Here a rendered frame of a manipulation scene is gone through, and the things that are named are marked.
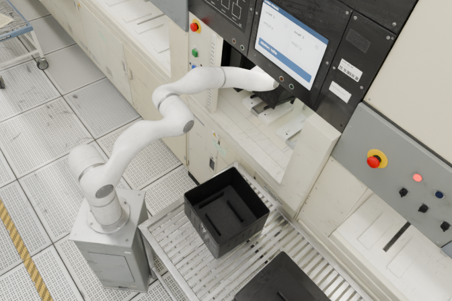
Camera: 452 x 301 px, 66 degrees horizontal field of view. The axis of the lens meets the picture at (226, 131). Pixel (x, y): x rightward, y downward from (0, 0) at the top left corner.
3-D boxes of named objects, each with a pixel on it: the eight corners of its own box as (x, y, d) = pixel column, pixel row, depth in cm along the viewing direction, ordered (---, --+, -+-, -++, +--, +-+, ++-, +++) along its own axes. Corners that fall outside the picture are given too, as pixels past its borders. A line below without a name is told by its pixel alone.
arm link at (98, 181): (81, 177, 140) (100, 207, 133) (64, 166, 130) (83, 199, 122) (181, 102, 148) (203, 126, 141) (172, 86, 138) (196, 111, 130)
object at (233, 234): (230, 183, 177) (234, 165, 164) (264, 228, 164) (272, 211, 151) (183, 211, 166) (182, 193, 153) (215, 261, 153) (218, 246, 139)
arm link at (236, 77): (239, 74, 135) (283, 73, 157) (210, 64, 145) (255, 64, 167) (235, 96, 138) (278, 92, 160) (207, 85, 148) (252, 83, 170)
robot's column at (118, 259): (101, 288, 212) (67, 239, 153) (114, 243, 230) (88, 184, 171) (146, 293, 212) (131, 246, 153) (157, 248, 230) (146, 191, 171)
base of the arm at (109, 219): (81, 231, 156) (70, 212, 141) (95, 193, 168) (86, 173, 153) (124, 236, 156) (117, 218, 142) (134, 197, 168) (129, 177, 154)
